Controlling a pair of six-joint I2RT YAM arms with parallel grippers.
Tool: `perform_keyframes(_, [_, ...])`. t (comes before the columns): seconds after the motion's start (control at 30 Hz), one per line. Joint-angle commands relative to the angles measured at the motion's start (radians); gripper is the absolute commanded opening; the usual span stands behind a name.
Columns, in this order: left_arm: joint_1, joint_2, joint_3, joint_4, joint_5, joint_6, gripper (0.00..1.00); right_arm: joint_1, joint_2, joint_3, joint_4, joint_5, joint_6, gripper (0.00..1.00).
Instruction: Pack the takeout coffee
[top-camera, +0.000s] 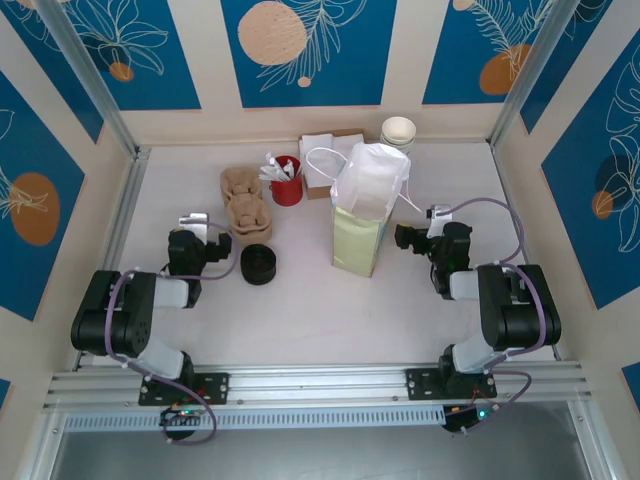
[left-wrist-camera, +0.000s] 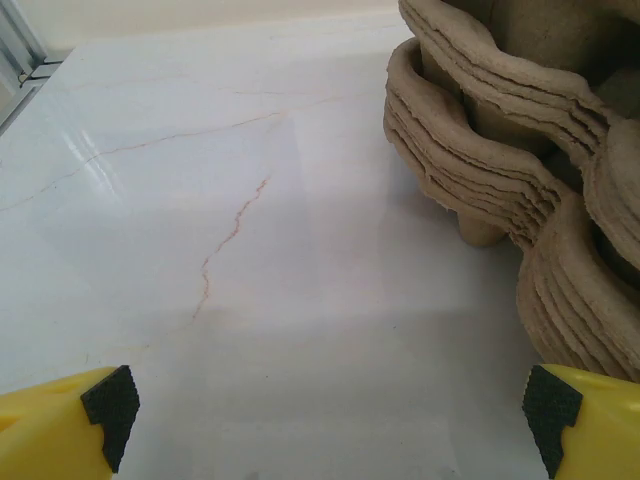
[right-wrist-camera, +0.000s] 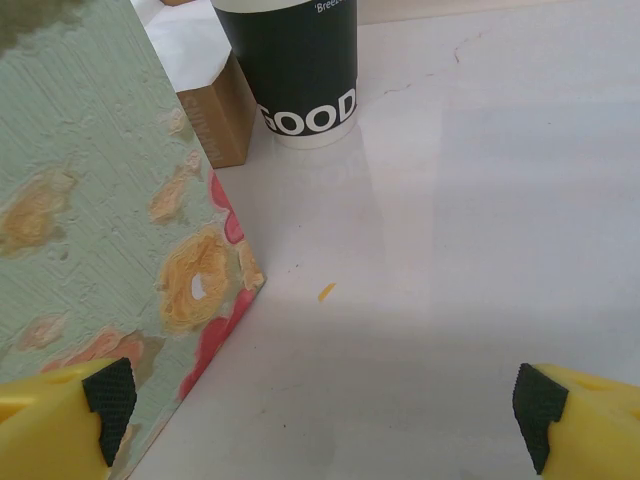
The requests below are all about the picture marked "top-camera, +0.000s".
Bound brown pulp cup carrier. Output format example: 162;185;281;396
220;167;272;236

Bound pale green paper bag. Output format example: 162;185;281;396
304;142;425;280

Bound stack of black cup lids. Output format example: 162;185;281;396
239;243;279;287

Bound red metal cup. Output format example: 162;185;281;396
269;155;305;207

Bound stack of paper cups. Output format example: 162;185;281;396
379;116;417;156

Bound white napkins on cardboard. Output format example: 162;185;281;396
298;128;367;201

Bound small electronics board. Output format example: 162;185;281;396
442;404;502;437
158;405;207;442

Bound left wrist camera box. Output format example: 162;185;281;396
178;213;211;242

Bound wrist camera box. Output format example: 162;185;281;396
178;213;211;242
426;203;454;239

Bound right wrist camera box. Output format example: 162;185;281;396
426;203;454;239

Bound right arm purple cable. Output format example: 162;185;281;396
447;197;547;437

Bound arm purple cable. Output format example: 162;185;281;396
447;197;547;437
106;221;239;447

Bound aluminium table side rail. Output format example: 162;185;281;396
73;147;152;372
492;142;564;362

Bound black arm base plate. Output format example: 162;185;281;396
138;372;232;407
405;367;499;402

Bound aluminium mounting rail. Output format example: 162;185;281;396
42;360;595;412

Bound aluminium frame post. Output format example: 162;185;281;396
488;0;574;149
34;0;141;159

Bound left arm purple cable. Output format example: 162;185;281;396
106;221;239;447

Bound grey slotted cable duct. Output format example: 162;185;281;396
62;404;450;434

